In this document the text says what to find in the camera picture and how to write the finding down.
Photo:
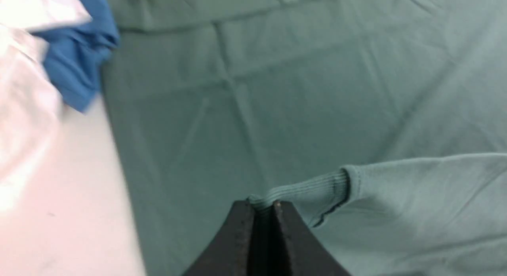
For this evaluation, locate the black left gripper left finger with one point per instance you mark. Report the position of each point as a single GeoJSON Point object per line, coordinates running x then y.
{"type": "Point", "coordinates": [228, 253]}

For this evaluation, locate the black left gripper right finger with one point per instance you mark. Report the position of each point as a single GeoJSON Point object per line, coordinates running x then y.
{"type": "Point", "coordinates": [295, 250]}

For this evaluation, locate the green long-sleeve shirt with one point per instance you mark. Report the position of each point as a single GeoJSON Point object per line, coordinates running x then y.
{"type": "Point", "coordinates": [383, 121]}

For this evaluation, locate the white garment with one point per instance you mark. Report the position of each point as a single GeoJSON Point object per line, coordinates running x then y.
{"type": "Point", "coordinates": [30, 105]}

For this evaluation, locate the blue garment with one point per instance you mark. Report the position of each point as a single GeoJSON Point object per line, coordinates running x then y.
{"type": "Point", "coordinates": [76, 53]}

